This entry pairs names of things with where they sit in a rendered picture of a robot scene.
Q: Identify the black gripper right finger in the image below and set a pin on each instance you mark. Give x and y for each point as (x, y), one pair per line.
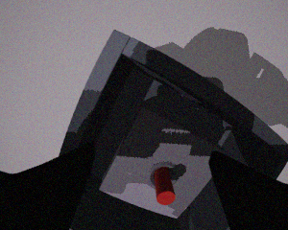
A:
(251, 200)

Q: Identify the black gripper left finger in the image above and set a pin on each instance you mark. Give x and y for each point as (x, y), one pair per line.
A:
(46, 197)

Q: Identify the dark red peg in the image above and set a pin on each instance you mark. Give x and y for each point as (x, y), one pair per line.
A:
(165, 193)

